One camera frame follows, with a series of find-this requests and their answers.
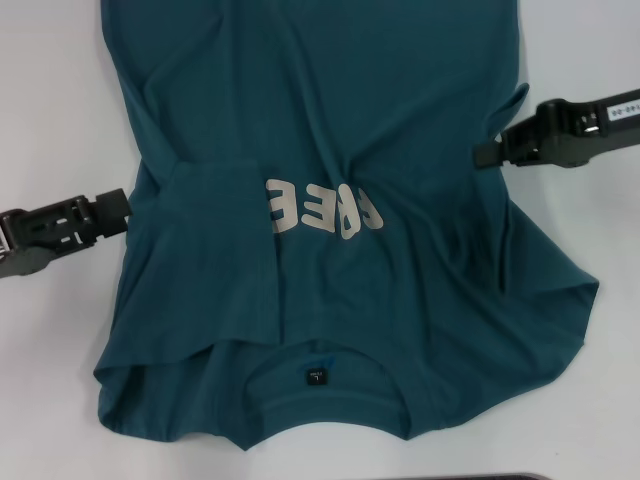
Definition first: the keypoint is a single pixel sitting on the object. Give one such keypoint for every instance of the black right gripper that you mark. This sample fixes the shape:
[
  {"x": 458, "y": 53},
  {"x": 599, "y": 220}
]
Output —
[{"x": 565, "y": 140}]

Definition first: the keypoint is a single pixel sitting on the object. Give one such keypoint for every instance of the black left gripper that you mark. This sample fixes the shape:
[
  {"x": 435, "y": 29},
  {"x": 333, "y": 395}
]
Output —
[{"x": 15, "y": 260}]

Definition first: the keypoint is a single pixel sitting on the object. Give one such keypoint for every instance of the teal blue printed t-shirt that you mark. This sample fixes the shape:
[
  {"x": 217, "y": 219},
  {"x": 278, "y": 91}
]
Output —
[{"x": 325, "y": 100}]

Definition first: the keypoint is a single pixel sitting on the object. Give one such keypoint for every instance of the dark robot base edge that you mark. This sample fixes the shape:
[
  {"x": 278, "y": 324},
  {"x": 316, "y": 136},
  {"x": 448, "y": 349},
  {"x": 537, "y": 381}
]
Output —
[{"x": 450, "y": 477}]

